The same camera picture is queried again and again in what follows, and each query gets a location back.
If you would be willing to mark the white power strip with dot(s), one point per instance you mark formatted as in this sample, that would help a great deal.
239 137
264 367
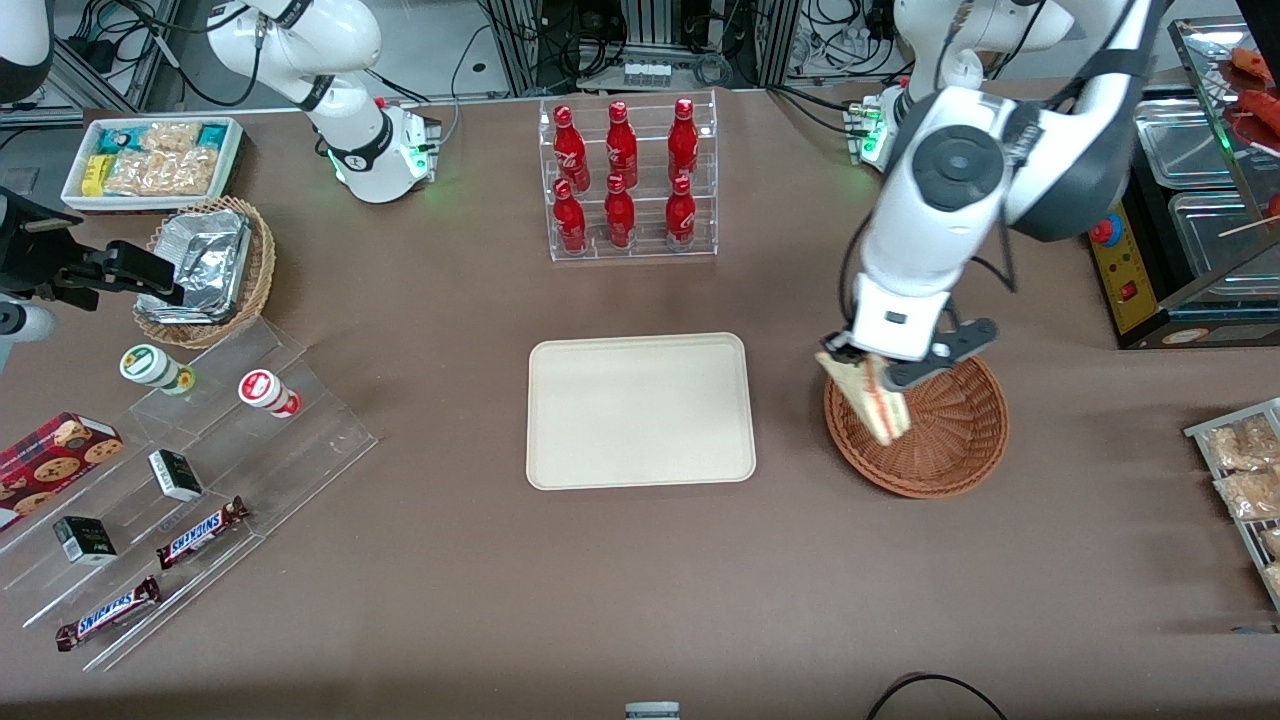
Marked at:
647 73

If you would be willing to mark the small black carton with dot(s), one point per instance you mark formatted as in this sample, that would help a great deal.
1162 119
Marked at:
85 541
175 476

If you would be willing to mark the red lid cup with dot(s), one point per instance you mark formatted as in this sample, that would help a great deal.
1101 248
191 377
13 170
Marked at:
262 388

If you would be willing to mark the aluminium foil container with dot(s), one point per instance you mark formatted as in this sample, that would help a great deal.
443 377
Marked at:
205 255

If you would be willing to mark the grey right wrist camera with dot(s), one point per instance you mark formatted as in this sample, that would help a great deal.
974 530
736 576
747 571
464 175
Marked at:
22 332

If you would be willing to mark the clear bag rice crackers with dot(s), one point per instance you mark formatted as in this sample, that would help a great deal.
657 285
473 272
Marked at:
170 138
160 173

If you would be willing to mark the white rectangular snack tray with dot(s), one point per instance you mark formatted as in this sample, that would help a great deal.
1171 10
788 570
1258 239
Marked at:
150 204

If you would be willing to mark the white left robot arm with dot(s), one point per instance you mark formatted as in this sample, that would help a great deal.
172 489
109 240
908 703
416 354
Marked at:
950 235

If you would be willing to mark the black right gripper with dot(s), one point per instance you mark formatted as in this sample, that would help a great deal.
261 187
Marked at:
32 248

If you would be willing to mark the small grey device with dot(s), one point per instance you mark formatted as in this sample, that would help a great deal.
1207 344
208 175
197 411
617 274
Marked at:
652 712

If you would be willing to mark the red cola bottle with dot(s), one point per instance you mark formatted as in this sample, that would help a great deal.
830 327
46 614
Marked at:
568 145
683 140
570 220
680 215
619 215
621 145

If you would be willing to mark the black glass food warmer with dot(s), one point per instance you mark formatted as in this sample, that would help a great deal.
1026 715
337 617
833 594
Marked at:
1140 336

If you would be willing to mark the teal snack packet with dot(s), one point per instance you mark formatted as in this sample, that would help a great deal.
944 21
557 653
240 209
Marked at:
117 140
212 136

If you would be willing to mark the yellow snack packet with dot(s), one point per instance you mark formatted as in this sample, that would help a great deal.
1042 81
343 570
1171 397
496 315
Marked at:
94 176

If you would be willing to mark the clear acrylic stepped shelf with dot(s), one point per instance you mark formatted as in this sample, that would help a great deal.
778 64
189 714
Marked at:
320 440

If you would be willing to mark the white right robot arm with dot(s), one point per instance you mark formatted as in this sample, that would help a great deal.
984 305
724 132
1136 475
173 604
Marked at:
375 165

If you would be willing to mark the cream plastic serving tray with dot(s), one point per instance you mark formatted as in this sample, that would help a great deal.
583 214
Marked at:
640 410

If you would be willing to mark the red tartan cookie box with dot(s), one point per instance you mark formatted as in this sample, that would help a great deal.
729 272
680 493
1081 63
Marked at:
50 465

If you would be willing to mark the Snickers chocolate bar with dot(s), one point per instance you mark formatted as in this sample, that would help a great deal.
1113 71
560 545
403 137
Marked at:
200 533
108 613

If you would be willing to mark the aluminium equipment frame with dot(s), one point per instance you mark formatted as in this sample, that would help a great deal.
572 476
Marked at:
600 30

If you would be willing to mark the triangular sandwich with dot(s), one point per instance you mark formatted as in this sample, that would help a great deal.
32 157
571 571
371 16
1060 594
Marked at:
880 412

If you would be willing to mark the clear bag of pastries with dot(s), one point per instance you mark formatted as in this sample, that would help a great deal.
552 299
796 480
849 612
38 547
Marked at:
1240 445
1273 580
1250 495
1270 542

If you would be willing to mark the clear acrylic bottle rack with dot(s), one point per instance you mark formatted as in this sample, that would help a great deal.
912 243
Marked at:
650 251

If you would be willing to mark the blue flat strip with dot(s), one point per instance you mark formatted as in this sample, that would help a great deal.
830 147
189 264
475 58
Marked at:
1255 630

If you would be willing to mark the stainless steel pan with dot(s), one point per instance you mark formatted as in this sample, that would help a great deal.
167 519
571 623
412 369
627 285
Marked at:
1210 257
1190 150

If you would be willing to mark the brown round wicker basket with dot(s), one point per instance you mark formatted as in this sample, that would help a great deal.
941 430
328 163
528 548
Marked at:
955 440

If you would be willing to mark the green lid cup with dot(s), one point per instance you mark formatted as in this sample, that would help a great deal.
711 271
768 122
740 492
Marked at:
145 364

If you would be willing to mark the light tan wicker basket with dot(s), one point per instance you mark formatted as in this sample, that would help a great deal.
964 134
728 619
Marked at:
263 270

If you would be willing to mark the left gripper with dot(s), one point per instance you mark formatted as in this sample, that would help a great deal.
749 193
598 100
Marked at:
844 353

